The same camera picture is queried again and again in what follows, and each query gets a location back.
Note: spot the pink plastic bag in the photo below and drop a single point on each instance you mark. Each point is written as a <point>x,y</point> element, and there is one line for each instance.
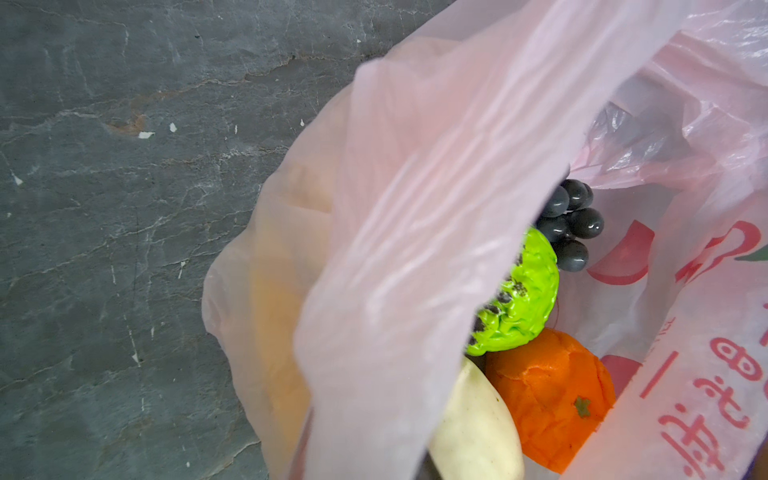
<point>344,306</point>

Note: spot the orange fake fruit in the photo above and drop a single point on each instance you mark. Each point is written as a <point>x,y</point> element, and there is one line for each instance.
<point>557,392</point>

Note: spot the green fake fruit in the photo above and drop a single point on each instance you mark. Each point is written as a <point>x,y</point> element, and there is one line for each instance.
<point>520,308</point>

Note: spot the beige fake fruit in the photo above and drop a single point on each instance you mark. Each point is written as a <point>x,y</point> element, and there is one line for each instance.
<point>477,437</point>

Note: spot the dark fake grape bunch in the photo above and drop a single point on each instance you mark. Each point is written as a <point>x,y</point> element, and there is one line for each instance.
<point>566,220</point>

